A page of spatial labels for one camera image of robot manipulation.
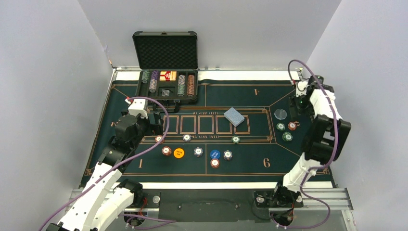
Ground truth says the orange poker chip stack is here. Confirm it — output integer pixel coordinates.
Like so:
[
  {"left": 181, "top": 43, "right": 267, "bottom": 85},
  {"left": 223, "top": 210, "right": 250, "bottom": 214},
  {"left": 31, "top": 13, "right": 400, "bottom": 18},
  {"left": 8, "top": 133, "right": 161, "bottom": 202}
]
[{"left": 155, "top": 135, "right": 164, "bottom": 144}]

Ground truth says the yellow big blind button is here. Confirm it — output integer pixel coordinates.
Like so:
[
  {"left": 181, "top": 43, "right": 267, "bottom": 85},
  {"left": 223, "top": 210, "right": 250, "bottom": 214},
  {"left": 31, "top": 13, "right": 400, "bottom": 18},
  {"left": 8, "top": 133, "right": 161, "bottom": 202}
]
[{"left": 173, "top": 148, "right": 185, "bottom": 159}]

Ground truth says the blue playing card deck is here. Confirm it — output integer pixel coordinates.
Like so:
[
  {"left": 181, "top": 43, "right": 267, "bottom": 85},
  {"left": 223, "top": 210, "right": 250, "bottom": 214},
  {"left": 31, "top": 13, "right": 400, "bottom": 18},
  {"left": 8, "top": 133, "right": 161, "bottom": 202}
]
[{"left": 224, "top": 107, "right": 245, "bottom": 127}]

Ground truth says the green poker chip stack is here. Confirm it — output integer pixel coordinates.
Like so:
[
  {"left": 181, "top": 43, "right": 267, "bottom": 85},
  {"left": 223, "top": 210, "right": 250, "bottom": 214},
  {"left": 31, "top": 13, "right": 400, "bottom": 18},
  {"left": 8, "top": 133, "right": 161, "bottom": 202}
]
[{"left": 231, "top": 136, "right": 241, "bottom": 144}]

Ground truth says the blue small blind button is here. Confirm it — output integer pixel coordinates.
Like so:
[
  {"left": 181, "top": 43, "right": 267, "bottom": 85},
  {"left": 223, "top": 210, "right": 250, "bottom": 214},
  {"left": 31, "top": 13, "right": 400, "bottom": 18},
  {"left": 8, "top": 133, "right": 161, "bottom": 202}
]
[{"left": 210, "top": 150, "right": 221, "bottom": 159}]

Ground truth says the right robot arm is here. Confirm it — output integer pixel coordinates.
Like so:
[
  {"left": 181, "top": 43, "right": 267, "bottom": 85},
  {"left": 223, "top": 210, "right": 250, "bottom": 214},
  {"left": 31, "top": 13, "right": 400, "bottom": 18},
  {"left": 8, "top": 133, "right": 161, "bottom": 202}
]
[{"left": 272, "top": 76, "right": 351, "bottom": 207}]

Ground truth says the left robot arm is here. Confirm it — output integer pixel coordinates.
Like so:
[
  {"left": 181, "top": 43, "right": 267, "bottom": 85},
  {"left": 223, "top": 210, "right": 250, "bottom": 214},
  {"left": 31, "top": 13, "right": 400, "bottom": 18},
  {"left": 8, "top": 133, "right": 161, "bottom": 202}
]
[{"left": 46, "top": 113, "right": 168, "bottom": 231}]

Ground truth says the clear bag in case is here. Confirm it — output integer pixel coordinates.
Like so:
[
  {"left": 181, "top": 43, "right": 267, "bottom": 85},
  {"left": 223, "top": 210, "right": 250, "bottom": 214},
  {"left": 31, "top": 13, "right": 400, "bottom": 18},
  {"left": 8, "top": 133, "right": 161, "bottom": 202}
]
[{"left": 161, "top": 90, "right": 170, "bottom": 97}]

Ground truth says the purple chip row in case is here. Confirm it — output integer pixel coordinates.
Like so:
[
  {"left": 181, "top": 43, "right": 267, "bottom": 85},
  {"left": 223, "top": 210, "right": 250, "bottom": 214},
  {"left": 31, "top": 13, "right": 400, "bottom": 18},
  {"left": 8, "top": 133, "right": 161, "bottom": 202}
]
[{"left": 149, "top": 71, "right": 159, "bottom": 93}]

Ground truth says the red playing card box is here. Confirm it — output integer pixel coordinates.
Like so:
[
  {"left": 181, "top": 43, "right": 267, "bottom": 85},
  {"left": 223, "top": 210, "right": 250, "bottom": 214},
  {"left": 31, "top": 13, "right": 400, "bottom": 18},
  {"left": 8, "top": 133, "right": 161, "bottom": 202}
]
[{"left": 159, "top": 71, "right": 177, "bottom": 81}]

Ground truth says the orange chip row in case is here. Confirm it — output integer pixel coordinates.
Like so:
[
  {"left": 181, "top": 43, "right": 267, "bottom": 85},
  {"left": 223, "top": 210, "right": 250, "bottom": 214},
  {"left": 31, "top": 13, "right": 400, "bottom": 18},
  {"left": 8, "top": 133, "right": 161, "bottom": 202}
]
[{"left": 187, "top": 75, "right": 195, "bottom": 97}]

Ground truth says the green chip row in case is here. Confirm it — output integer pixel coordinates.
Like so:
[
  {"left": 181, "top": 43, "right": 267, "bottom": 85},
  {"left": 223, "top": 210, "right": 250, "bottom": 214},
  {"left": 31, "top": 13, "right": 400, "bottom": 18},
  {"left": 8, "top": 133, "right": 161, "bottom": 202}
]
[{"left": 141, "top": 71, "right": 151, "bottom": 84}]

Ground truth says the blue chip row in case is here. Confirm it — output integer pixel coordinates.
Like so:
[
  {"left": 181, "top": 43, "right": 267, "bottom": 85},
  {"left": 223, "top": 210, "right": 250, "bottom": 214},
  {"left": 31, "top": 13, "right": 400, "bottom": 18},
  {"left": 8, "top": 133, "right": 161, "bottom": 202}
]
[{"left": 177, "top": 75, "right": 186, "bottom": 97}]

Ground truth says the green poker table mat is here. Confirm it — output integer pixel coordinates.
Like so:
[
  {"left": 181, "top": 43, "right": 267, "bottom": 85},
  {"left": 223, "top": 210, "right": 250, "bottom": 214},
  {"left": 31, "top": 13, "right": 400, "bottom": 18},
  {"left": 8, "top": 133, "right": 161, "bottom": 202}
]
[{"left": 123, "top": 80, "right": 313, "bottom": 183}]

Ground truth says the black poker chip case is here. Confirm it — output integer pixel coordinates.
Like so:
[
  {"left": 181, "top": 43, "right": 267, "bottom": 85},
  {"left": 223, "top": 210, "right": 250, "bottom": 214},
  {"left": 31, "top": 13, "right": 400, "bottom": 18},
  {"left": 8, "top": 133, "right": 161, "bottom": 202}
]
[{"left": 132, "top": 31, "right": 198, "bottom": 113}]

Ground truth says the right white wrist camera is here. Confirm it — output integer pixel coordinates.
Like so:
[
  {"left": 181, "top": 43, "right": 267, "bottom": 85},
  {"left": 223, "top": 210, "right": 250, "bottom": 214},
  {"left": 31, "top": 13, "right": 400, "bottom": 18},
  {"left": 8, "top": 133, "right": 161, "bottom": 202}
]
[{"left": 291, "top": 80, "right": 308, "bottom": 98}]

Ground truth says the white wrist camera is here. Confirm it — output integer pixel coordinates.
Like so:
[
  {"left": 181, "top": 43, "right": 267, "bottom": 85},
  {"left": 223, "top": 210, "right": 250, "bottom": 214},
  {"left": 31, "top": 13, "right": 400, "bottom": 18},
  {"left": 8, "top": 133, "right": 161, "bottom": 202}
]
[
  {"left": 125, "top": 98, "right": 148, "bottom": 119},
  {"left": 291, "top": 80, "right": 308, "bottom": 98}
]

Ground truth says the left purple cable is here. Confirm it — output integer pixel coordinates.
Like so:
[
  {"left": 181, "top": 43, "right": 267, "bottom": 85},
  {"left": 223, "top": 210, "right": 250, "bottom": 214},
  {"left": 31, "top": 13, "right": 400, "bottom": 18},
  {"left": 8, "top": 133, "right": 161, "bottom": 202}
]
[{"left": 38, "top": 96, "right": 178, "bottom": 231}]

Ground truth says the purple cable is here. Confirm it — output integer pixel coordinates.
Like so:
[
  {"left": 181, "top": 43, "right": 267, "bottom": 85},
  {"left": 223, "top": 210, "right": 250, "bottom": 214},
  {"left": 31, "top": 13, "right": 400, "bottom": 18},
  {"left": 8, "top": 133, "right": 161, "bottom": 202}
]
[
  {"left": 271, "top": 59, "right": 339, "bottom": 230},
  {"left": 38, "top": 96, "right": 178, "bottom": 231}
]

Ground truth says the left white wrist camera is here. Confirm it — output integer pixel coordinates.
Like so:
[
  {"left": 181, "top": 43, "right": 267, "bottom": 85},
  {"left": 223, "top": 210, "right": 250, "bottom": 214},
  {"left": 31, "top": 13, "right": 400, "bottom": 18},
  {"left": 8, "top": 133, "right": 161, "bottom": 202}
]
[{"left": 125, "top": 98, "right": 148, "bottom": 119}]

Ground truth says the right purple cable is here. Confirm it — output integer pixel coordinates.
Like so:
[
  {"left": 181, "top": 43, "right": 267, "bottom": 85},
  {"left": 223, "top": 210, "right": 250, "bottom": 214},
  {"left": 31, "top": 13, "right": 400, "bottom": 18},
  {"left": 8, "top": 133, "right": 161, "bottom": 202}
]
[{"left": 271, "top": 59, "right": 339, "bottom": 230}]

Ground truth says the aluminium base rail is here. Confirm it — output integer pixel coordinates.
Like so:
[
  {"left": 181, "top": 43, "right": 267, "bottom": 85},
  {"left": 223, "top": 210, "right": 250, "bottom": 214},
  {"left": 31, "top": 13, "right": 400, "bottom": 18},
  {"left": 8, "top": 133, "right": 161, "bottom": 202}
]
[{"left": 60, "top": 188, "right": 357, "bottom": 231}]

